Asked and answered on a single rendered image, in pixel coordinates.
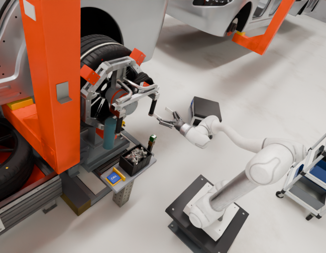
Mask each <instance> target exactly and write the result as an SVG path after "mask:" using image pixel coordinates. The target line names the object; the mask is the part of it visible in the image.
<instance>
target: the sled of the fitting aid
mask: <svg viewBox="0 0 326 253"><path fill-rule="evenodd" d="M117 137H119V138H120V139H121V140H122V143H121V144H120V145H118V146H116V147H115V148H113V149H112V150H110V151H108V152H107V153H105V154H103V155H102V156H100V157H98V158H97V159H95V160H94V161H92V162H90V163H89V164H87V163H86V162H83V163H82V164H80V165H81V166H82V167H83V168H84V169H85V170H86V171H87V172H88V173H89V172H91V171H93V170H94V169H96V168H97V167H99V166H100V165H102V164H103V163H105V162H106V161H108V160H110V159H111V158H113V157H114V156H116V155H117V154H119V153H120V152H122V151H123V150H125V149H127V148H128V147H129V146H130V141H129V140H127V139H126V138H125V137H124V136H123V135H121V134H120V135H119V136H117Z"/></svg>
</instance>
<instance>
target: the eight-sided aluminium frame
mask: <svg viewBox="0 0 326 253"><path fill-rule="evenodd" d="M129 66H130V67H131V69H132V70H133V71H134V72H135V74H136V76H137V75H138V74H139V73H140V72H143V71H142V69H141V68H140V67H139V65H138V64H136V61H135V60H134V59H132V58H131V57H129V56H125V57H122V58H118V59H114V60H110V61H105V62H102V63H101V64H100V65H99V67H98V68H97V70H96V71H95V72H96V73H97V74H98V75H99V76H100V78H99V80H98V81H97V82H96V84H95V85H92V84H91V83H89V82H87V83H86V84H85V85H84V86H83V87H82V89H81V91H80V119H81V120H83V121H84V122H85V123H86V124H89V125H91V126H93V127H96V128H98V129H100V130H104V121H105V120H106V119H107V118H105V119H103V120H101V121H98V120H95V119H93V118H91V117H90V113H91V97H92V95H93V94H94V92H95V91H96V90H97V88H98V87H99V86H100V85H101V83H102V82H103V81H104V79H105V78H106V77H107V76H108V74H109V73H110V72H112V71H115V70H117V69H122V68H124V67H129ZM143 83H144V82H141V83H138V85H139V86H143ZM139 92H141V90H139V89H136V88H133V95H134V94H137V93H139ZM108 118H114V119H116V120H117V116H115V115H112V116H110V117H108Z"/></svg>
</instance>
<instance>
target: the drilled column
mask: <svg viewBox="0 0 326 253"><path fill-rule="evenodd" d="M133 183H134V180H133V181H132V182H131V183H129V184H128V185H127V186H126V187H124V188H123V189H122V190H121V191H119V192H118V193H117V194H116V193H115V192H114V194H113V201H114V202H115V203H116V204H117V205H118V206H119V207H120V208H121V207H122V206H123V205H124V204H125V203H126V202H127V201H128V200H129V197H130V194H131V190H132V187H133Z"/></svg>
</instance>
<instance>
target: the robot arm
mask: <svg viewBox="0 0 326 253"><path fill-rule="evenodd" d="M165 110H166V111H167V112H169V113H170V114H172V115H173V117H174V119H173V120H165V119H162V118H161V117H160V116H158V115H157V114H156V113H154V116H153V117H155V118H156V119H157V120H158V121H159V124H161V125H164V126H166V127H169V128H171V129H172V128H173V127H175V128H176V130H178V131H179V132H180V134H182V135H183V136H184V137H186V138H187V139H188V141H189V142H191V143H192V144H193V145H195V146H197V147H198V148H201V149H205V148H206V147H207V146H208V145H209V143H210V139H209V137H208V136H209V135H213V134H217V133H218V132H224V133H225V134H226V135H227V136H228V137H229V138H230V139H231V141H232V142H233V143H234V144H235V145H237V146H238V147H240V148H242V149H244V150H247V151H250V152H253V153H256V155H255V156H254V157H253V158H252V159H251V160H250V161H249V162H248V163H247V164H246V167H245V170H243V171H242V172H241V173H240V174H238V175H237V176H236V177H235V178H233V179H232V180H231V181H228V180H221V181H218V182H216V184H215V185H214V186H213V187H212V188H211V189H210V190H208V192H207V193H206V194H205V195H203V196H202V197H201V198H199V199H198V200H197V201H196V202H195V203H194V204H193V205H192V207H191V209H190V211H189V219H190V221H191V223H192V224H193V225H194V226H196V227H198V228H205V227H208V226H210V225H211V224H212V223H213V222H215V221H216V220H218V221H222V220H223V215H224V213H225V210H226V209H227V208H228V207H229V206H230V205H231V204H232V203H234V202H235V201H237V200H238V199H240V198H242V197H243V196H245V195H246V194H248V193H249V192H251V191H252V190H254V189H255V188H257V187H258V186H266V185H271V184H274V183H276V182H278V181H279V180H280V179H281V178H282V177H283V176H284V175H285V174H286V173H287V171H288V170H289V168H290V167H291V165H292V164H293V163H294V162H296V163H298V162H301V161H303V160H304V159H305V158H306V147H305V146H304V145H303V144H301V143H299V142H297V141H294V140H289V139H282V138H258V139H247V138H244V137H242V136H241V135H239V134H238V133H237V132H236V131H235V130H234V129H232V128H231V127H230V126H229V125H227V124H225V123H221V122H220V121H219V119H218V117H216V116H215V115H210V116H208V117H206V118H205V119H204V120H202V121H201V122H200V124H199V125H198V126H197V127H195V128H194V127H192V126H191V125H189V124H188V123H185V122H183V121H182V120H183V118H182V117H181V116H180V115H179V113H178V112H177V111H173V110H171V109H169V108H168V107H165Z"/></svg>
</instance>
